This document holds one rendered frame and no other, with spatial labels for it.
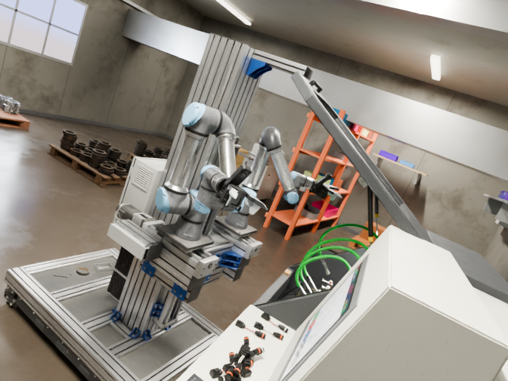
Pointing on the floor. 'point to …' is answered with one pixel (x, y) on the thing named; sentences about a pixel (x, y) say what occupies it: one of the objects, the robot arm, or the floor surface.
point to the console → (407, 322)
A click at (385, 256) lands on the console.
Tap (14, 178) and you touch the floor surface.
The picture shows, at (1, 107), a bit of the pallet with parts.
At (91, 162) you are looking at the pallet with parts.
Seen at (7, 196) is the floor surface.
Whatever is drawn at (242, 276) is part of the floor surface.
